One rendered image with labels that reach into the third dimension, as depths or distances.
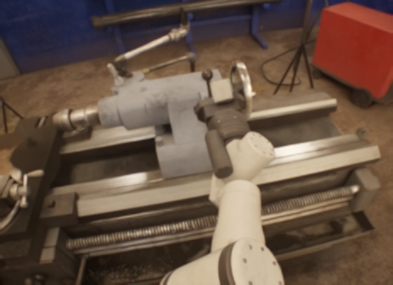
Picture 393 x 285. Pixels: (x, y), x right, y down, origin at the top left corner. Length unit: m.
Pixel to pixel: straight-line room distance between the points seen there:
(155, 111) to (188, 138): 0.15
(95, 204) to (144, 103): 0.43
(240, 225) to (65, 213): 0.79
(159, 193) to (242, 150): 0.58
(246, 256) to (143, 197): 0.77
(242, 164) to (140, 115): 0.51
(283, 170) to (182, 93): 0.49
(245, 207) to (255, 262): 0.12
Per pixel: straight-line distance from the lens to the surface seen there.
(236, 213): 0.37
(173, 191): 0.99
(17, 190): 1.00
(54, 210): 1.07
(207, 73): 0.75
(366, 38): 2.80
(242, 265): 0.26
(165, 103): 0.87
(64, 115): 1.00
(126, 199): 1.01
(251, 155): 0.45
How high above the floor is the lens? 1.65
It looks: 44 degrees down
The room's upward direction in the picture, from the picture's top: 7 degrees counter-clockwise
